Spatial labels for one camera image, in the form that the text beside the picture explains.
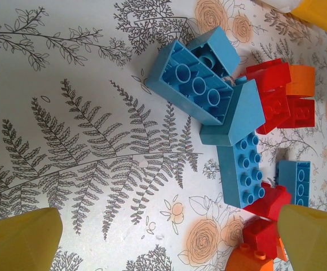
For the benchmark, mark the white plastic storage bin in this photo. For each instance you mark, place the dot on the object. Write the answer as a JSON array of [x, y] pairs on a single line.
[[279, 4]]

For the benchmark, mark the floral patterned table cover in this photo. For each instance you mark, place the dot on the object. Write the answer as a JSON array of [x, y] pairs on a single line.
[[67, 84]]

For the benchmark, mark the orange lego brick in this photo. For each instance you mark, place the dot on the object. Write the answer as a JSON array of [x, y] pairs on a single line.
[[281, 249], [301, 82], [245, 259]]

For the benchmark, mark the blue sloped lego brick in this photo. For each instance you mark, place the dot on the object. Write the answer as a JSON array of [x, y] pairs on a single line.
[[245, 113]]

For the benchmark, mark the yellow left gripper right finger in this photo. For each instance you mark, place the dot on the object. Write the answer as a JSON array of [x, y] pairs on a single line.
[[315, 242]]

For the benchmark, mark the yellow plastic storage bin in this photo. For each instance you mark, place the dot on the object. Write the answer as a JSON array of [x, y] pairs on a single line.
[[321, 14]]

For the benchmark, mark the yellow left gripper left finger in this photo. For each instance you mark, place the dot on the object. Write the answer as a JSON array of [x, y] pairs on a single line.
[[19, 242]]

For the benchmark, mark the red lego brick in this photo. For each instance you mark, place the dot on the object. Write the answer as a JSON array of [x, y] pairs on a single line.
[[301, 113], [259, 237], [267, 203], [270, 82]]

